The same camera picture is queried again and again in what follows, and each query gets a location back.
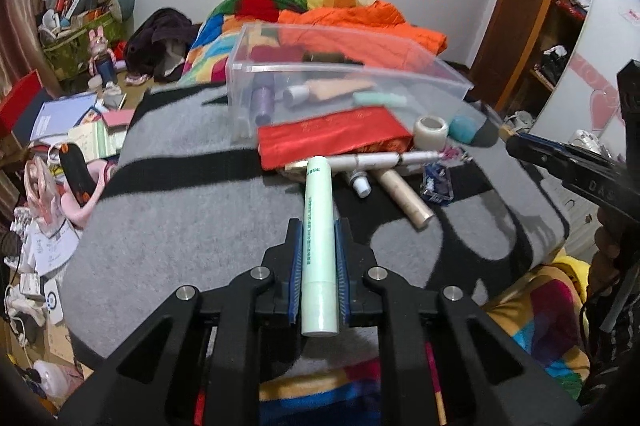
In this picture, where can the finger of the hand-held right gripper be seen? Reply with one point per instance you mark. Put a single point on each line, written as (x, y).
(550, 156)

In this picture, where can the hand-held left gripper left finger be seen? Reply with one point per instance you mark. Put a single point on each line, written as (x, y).
(295, 271)

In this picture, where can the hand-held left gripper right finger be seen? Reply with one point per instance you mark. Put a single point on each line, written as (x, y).
(344, 271)

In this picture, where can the light green cosmetic tube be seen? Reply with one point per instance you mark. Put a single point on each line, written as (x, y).
(320, 246)

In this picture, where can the small white capped bottle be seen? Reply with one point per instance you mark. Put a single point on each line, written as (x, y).
(361, 183)

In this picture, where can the teal tape roll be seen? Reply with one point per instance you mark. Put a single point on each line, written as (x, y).
(462, 130)

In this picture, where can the beige cylinder tube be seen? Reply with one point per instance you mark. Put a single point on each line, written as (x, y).
(407, 201)

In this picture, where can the long cream cosmetic pen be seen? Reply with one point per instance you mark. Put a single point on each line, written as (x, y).
(380, 160)

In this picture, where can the blue clear packet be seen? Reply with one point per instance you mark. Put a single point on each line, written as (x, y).
(436, 183)

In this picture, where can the white tape roll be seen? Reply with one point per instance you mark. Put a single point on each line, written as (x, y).
(431, 134)

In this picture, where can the red fabric pouch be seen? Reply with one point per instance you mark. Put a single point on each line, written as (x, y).
(330, 134)

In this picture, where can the clear plastic storage box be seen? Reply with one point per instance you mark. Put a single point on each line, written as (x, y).
(425, 71)

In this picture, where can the person's right forearm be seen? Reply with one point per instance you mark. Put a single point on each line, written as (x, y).
(615, 346)

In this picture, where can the person's right hand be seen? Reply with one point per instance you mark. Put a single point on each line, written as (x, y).
(607, 246)

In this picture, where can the white cabinet panel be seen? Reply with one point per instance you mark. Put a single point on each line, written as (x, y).
(607, 31)

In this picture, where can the black bag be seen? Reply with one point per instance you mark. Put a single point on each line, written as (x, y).
(550, 61)

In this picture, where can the grey black patterned mat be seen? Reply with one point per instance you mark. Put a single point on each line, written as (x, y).
(200, 206)

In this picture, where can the brown wooden door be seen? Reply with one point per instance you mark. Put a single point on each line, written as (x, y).
(525, 6)

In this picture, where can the mint green tube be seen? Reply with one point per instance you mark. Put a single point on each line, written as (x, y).
(377, 99)

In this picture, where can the purple small bottle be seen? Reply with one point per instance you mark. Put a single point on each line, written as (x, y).
(263, 99)

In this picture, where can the beige squeeze tube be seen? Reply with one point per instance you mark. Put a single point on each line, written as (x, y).
(335, 90)

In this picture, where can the pink slipper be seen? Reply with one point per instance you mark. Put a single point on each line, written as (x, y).
(97, 206)

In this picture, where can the dark red flat item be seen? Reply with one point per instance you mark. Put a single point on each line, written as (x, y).
(275, 54)

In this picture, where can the orange puffer jacket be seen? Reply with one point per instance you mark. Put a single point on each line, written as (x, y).
(360, 26)

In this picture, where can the black slipper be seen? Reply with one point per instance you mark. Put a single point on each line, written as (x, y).
(75, 176)

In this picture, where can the white round device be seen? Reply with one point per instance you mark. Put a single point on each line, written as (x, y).
(52, 301)

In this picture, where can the white papers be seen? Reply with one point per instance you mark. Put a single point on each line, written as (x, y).
(50, 246)

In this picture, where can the white charger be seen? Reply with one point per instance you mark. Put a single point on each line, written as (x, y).
(30, 286)

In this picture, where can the dark purple clothes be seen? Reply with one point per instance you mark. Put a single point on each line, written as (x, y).
(160, 31)

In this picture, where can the blue booklet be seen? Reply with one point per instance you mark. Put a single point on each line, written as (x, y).
(65, 116)

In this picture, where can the dark blue box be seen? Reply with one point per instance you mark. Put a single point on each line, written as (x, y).
(32, 124)

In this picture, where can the green fabric storage bag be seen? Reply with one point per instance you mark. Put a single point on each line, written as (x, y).
(75, 46)

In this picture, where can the red gift box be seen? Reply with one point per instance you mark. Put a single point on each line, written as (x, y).
(20, 96)

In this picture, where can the striped brown curtain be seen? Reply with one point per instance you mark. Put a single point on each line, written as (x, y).
(20, 6)

